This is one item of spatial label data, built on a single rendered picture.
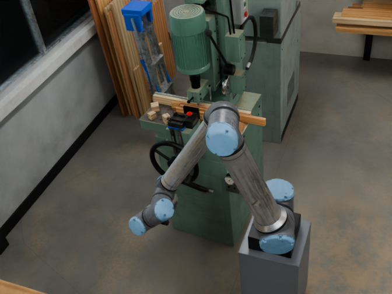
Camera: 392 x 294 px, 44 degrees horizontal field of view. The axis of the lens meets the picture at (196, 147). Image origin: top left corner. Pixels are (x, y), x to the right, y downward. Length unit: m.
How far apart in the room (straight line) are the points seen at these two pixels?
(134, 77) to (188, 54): 1.76
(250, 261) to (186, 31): 1.17
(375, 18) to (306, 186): 1.56
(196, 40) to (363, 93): 2.37
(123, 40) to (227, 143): 2.40
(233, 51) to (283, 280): 1.21
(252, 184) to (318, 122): 2.28
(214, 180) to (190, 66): 0.70
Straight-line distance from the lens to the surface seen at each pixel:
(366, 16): 4.35
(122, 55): 4.08
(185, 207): 3.11
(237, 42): 2.62
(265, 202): 2.00
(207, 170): 2.78
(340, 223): 3.36
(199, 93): 2.62
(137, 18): 3.42
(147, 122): 2.76
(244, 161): 1.84
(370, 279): 3.12
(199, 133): 1.97
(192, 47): 2.45
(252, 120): 2.62
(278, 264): 2.45
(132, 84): 4.23
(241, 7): 2.65
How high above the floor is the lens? 2.51
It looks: 40 degrees down
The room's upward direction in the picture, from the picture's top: 8 degrees counter-clockwise
